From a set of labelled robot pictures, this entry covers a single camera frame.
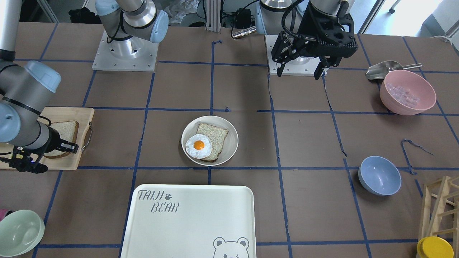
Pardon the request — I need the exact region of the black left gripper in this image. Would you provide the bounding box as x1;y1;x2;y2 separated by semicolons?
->
271;4;358;80

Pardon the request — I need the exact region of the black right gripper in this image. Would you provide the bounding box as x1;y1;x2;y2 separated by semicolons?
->
1;134;79;174

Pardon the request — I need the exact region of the bread slice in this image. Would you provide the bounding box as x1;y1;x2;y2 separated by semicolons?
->
197;123;228;162
44;121;79;159

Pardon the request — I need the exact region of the white round plate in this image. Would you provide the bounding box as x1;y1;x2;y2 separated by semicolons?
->
180;115;239;166

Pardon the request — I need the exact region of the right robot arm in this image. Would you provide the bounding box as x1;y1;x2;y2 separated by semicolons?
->
0;0;169;174

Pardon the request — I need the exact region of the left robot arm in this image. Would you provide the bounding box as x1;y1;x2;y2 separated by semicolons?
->
255;0;358;79

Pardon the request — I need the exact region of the wooden cutting board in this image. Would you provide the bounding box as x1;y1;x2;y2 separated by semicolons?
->
1;104;94;174

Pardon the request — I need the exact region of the metal scoop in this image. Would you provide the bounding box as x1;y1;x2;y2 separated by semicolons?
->
365;61;423;80

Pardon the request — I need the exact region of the green bowl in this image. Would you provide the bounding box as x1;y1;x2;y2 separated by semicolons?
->
0;210;45;257

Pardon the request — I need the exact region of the pink bowl with ice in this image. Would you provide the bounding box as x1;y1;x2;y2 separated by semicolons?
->
380;70;437;116

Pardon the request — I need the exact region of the white bear tray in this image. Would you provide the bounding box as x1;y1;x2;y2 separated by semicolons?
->
120;183;257;258

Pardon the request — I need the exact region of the fried egg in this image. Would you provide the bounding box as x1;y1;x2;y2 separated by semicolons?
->
185;134;213;159

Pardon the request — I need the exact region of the blue bowl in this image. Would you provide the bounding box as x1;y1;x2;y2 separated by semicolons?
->
358;156;402;196

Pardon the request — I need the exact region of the wooden cup rack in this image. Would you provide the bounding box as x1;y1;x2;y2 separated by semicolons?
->
418;176;459;253

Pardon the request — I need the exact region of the yellow mug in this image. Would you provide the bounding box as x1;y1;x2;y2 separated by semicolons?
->
417;236;454;258

